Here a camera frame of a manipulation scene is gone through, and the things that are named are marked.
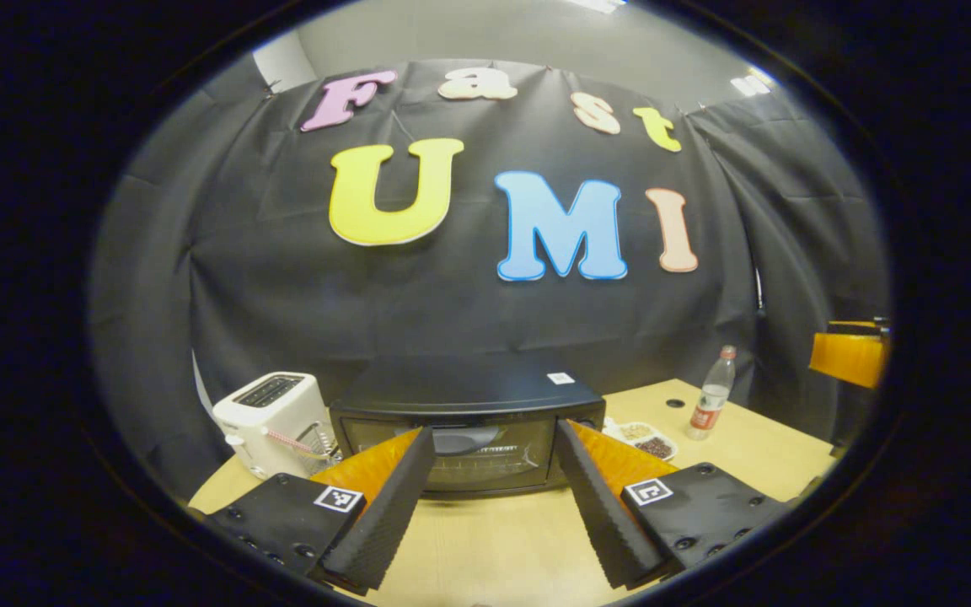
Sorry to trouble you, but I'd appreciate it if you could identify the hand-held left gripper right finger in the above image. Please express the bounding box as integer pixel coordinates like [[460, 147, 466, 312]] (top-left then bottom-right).
[[555, 419, 791, 592]]

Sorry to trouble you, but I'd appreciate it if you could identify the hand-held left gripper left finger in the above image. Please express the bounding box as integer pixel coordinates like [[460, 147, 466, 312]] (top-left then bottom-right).
[[190, 426, 437, 596]]

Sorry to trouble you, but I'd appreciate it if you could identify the black electric oven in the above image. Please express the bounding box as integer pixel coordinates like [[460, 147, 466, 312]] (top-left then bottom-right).
[[330, 354, 608, 499]]

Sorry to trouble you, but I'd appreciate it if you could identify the white divided dish of beans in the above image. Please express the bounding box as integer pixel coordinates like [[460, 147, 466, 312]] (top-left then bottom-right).
[[604, 419, 679, 463]]

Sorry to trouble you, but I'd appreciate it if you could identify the clear plastic water bottle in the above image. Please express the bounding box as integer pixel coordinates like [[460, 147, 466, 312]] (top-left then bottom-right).
[[687, 345, 738, 442]]

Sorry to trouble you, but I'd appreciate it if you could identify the white toaster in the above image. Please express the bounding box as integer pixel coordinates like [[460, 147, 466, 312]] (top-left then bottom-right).
[[212, 372, 342, 481]]

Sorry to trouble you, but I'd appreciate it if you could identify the small ceiling light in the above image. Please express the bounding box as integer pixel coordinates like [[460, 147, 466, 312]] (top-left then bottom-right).
[[728, 67, 778, 97]]

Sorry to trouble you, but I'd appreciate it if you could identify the red white striped cord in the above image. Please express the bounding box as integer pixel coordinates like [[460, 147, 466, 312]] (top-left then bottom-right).
[[265, 430, 323, 458]]

